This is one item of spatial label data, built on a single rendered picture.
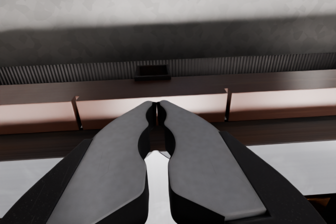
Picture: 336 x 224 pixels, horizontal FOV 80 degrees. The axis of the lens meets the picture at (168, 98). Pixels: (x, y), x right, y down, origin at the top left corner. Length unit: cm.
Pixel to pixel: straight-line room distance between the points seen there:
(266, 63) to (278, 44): 16
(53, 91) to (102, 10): 15
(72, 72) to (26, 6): 20
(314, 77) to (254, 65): 25
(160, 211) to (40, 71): 43
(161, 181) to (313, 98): 21
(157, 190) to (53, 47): 28
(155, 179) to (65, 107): 13
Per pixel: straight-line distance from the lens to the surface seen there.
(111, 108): 25
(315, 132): 30
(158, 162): 23
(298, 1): 43
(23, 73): 60
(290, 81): 31
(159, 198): 28
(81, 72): 54
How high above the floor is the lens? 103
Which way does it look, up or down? 63 degrees down
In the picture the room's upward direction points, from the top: 172 degrees clockwise
